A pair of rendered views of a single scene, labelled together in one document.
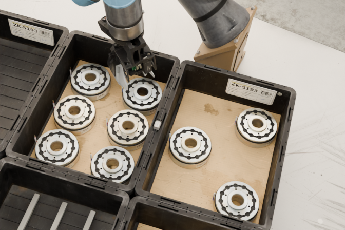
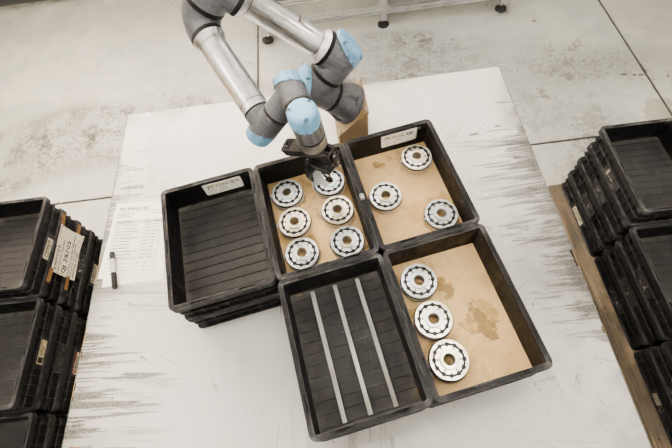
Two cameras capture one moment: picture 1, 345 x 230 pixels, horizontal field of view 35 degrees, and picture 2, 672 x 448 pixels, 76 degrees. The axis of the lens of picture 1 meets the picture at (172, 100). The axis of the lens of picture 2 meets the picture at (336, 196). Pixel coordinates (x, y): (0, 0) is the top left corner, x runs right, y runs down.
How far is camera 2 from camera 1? 32 cm
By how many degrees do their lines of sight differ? 11
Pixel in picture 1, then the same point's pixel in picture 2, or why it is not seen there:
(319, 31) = (372, 70)
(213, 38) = (347, 115)
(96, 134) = (318, 227)
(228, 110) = (389, 158)
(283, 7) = not seen: hidden behind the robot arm
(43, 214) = (326, 302)
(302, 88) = (415, 115)
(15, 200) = (299, 305)
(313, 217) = (480, 194)
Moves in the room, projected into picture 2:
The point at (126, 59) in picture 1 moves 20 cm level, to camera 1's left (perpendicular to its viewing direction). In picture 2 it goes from (322, 164) to (254, 195)
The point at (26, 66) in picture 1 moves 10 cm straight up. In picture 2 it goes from (234, 211) to (225, 197)
